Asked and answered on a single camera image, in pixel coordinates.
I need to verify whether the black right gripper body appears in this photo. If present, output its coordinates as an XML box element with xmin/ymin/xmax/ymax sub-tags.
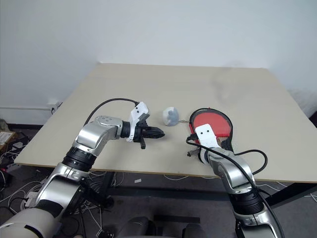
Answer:
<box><xmin>187</xmin><ymin>140</ymin><xmax>208</xmax><ymax>158</ymax></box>

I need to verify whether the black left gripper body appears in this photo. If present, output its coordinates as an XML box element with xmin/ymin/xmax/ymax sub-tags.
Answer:
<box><xmin>133</xmin><ymin>113</ymin><xmax>151</xmax><ymax>150</ymax></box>

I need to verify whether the red table tennis paddle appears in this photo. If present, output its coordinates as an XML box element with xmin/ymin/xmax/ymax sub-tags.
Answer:
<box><xmin>191</xmin><ymin>112</ymin><xmax>231</xmax><ymax>149</ymax></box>
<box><xmin>188</xmin><ymin>107</ymin><xmax>236</xmax><ymax>154</ymax></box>

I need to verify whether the dark rounded shape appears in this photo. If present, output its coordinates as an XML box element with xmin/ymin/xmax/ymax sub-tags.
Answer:
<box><xmin>125</xmin><ymin>216</ymin><xmax>150</xmax><ymax>238</ymax></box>

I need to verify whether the brown cardboard box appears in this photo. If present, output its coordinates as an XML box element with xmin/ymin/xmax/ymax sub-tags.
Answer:
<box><xmin>0</xmin><ymin>130</ymin><xmax>16</xmax><ymax>150</ymax></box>

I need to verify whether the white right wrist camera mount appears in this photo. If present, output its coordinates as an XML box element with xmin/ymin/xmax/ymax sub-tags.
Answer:
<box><xmin>194</xmin><ymin>123</ymin><xmax>220</xmax><ymax>150</ymax></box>

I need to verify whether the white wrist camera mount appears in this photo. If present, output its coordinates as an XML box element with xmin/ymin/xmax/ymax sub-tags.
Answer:
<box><xmin>194</xmin><ymin>123</ymin><xmax>220</xmax><ymax>150</ymax></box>
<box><xmin>125</xmin><ymin>101</ymin><xmax>151</xmax><ymax>143</ymax></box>

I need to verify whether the grey white plush keychain charm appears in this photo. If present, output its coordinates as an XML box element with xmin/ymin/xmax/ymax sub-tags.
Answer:
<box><xmin>161</xmin><ymin>106</ymin><xmax>190</xmax><ymax>127</ymax></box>

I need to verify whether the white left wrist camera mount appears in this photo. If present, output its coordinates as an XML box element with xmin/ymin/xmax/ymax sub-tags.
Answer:
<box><xmin>125</xmin><ymin>101</ymin><xmax>151</xmax><ymax>143</ymax></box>

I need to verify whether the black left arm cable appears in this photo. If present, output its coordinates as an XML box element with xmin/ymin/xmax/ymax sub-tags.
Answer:
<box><xmin>85</xmin><ymin>98</ymin><xmax>140</xmax><ymax>125</ymax></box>

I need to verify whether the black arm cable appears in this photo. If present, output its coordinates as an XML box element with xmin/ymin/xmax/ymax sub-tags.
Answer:
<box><xmin>185</xmin><ymin>133</ymin><xmax>284</xmax><ymax>238</ymax></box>
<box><xmin>85</xmin><ymin>98</ymin><xmax>140</xmax><ymax>125</ymax></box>

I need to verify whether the black table frame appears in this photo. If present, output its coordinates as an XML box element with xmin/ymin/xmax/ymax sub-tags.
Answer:
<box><xmin>100</xmin><ymin>170</ymin><xmax>317</xmax><ymax>208</ymax></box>

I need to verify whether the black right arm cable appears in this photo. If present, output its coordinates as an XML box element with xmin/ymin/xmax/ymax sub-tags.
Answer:
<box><xmin>185</xmin><ymin>133</ymin><xmax>284</xmax><ymax>238</ymax></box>

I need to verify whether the white wall socket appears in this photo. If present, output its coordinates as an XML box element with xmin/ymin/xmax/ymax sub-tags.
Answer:
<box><xmin>47</xmin><ymin>98</ymin><xmax>61</xmax><ymax>109</ymax></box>

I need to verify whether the white wall cable duct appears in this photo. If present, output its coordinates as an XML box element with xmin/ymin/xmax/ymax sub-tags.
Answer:
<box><xmin>0</xmin><ymin>106</ymin><xmax>54</xmax><ymax>111</ymax></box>

